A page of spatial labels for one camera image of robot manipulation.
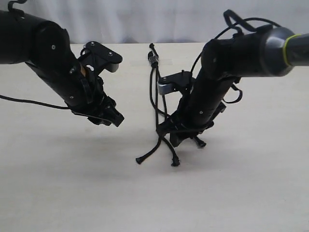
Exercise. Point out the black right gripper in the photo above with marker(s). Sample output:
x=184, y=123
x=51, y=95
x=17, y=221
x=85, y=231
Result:
x=195, y=114

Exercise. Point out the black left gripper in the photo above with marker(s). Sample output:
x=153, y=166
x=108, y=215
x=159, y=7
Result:
x=102, y=108

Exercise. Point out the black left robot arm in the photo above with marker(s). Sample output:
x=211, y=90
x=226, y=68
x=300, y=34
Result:
x=44, y=46

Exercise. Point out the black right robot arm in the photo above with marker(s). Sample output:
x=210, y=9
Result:
x=272, y=52

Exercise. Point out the white backdrop curtain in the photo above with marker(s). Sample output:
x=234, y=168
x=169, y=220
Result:
x=160, y=21

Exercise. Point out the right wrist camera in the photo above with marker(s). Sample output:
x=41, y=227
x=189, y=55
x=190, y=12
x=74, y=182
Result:
x=181, y=81

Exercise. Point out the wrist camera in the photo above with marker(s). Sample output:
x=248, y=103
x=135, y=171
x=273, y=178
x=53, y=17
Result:
x=181, y=81
x=99, y=57

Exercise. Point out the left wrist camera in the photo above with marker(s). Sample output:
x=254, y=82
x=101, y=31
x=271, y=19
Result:
x=99, y=57

